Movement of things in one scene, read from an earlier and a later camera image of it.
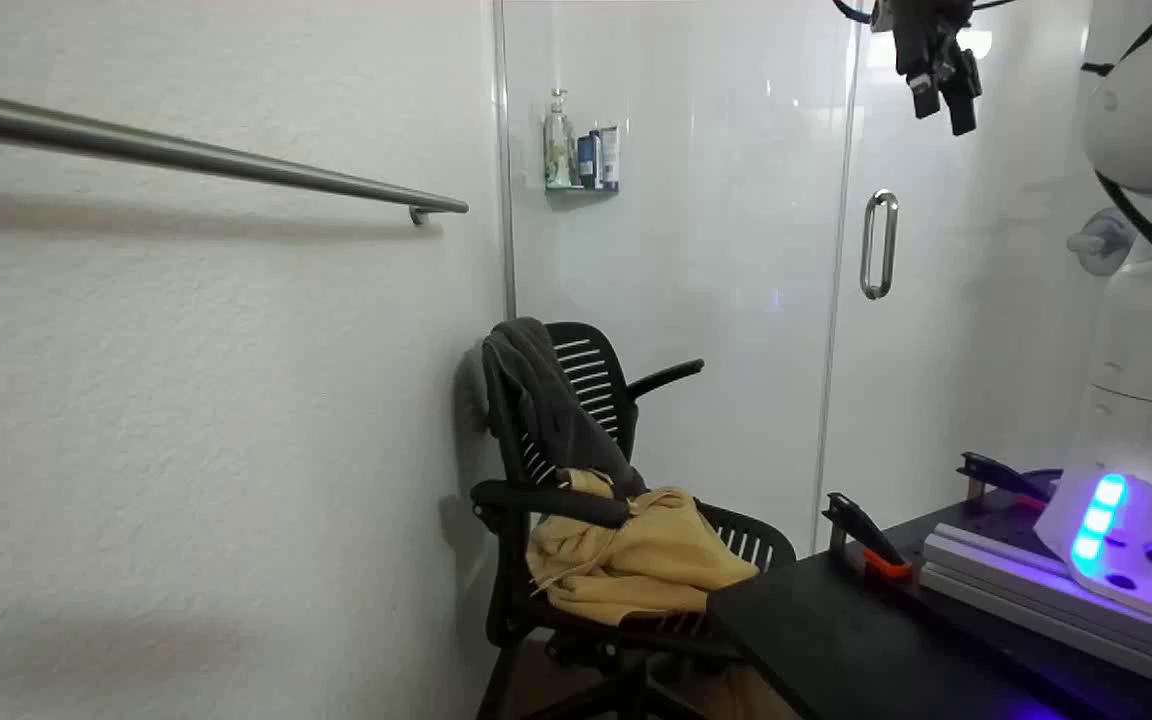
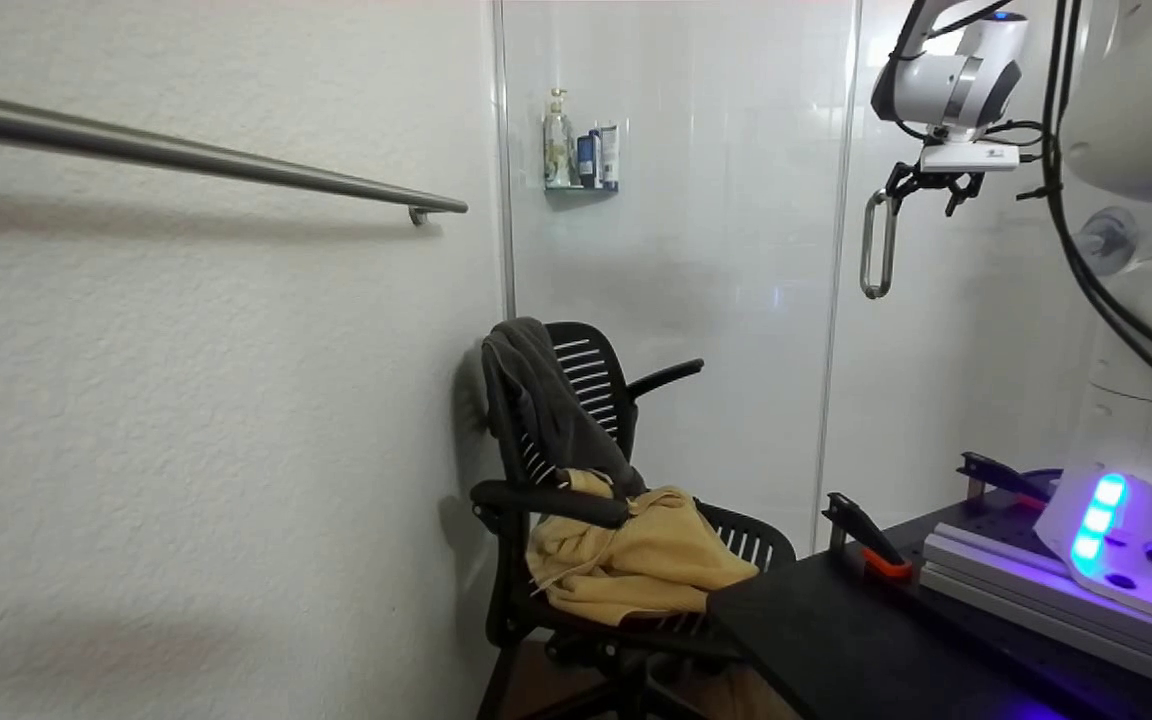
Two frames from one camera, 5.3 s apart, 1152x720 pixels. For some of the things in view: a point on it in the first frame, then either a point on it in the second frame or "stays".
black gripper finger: [924, 101] -> [900, 180]
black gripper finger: [960, 90] -> [960, 189]
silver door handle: [880, 240] stays
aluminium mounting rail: [1032, 586] stays
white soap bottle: [557, 144] stays
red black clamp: [855, 530] stays
